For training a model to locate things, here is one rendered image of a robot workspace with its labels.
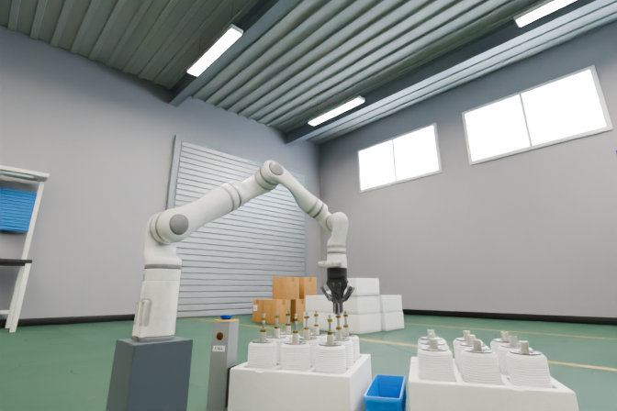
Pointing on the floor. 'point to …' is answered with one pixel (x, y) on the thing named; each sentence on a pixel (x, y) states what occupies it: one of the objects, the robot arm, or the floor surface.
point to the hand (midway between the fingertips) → (338, 308)
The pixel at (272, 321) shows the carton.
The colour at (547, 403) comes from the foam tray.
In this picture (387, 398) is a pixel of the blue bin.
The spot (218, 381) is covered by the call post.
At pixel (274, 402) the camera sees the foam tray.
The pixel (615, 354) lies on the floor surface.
